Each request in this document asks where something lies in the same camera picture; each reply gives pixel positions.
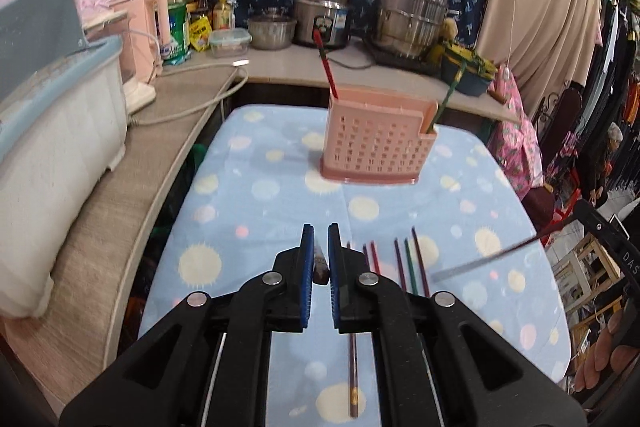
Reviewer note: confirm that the pink kettle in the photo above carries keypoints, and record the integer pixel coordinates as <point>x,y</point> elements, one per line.
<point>145,22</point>

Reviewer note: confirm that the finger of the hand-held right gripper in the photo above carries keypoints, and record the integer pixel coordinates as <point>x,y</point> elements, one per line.
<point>600,219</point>

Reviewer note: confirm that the dark ornate chair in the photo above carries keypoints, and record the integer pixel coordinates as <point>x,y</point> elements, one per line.
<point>565,107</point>

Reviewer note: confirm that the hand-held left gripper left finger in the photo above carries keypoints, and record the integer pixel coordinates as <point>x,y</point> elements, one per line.
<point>307,277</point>

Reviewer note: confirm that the steel steamer pot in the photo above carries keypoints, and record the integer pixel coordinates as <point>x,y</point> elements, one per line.
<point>410,17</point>

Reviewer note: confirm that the white plastic storage bin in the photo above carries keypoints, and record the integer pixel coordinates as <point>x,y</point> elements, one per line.
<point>50,167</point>

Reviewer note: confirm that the person's right hand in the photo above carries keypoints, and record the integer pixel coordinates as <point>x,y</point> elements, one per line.
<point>600,357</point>

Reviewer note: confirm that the wooden stool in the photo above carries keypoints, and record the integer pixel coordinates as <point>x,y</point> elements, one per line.
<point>585,252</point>

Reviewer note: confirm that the red chopstick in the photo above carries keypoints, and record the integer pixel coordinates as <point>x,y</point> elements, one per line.
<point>327,67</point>
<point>375,259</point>

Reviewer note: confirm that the blue bowl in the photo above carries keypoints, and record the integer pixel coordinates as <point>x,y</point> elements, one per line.
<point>470,87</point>

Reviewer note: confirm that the glass food container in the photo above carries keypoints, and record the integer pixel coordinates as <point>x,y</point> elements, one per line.
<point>227,44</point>

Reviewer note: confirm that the small steel lidded pot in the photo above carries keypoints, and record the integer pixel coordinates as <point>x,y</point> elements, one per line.
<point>270,34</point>

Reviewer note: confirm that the pink floral garment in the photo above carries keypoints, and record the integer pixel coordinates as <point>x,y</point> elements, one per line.
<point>515,142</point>

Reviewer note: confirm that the steel rice cooker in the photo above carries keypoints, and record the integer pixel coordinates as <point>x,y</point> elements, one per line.
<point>320,7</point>

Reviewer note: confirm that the brown ginger lump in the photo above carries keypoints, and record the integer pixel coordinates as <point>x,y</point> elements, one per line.
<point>448,28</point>

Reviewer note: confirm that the grey-blue bin lid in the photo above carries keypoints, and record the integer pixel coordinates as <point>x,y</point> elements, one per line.
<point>35,32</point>

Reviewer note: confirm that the pink plastic utensil holder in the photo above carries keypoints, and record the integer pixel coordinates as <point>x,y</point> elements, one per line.
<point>375,142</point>

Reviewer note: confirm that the green tin can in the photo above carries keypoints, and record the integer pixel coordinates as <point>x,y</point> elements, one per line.
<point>175,32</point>

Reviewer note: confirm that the beige curtain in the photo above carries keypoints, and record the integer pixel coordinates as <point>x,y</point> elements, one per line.
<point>540,7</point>

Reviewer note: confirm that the hanging dark clothes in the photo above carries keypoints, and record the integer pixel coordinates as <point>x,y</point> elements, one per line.
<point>620,32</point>

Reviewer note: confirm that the yellow oil bottle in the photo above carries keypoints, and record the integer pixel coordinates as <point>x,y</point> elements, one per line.
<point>222,14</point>

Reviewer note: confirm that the green chopstick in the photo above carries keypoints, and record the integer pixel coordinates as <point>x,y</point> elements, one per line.
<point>445,99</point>
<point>411,267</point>

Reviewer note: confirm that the blue polka-dot tablecloth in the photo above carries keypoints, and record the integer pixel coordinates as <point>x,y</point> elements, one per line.
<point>260,217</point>

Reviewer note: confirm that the yellow packet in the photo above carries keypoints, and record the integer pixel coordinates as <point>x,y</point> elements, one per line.
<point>199,32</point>

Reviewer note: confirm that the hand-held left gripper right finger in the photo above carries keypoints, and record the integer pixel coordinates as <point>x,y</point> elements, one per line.
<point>334,287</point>

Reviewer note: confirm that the black induction cooker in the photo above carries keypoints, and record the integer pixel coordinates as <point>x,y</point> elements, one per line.
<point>395,59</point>

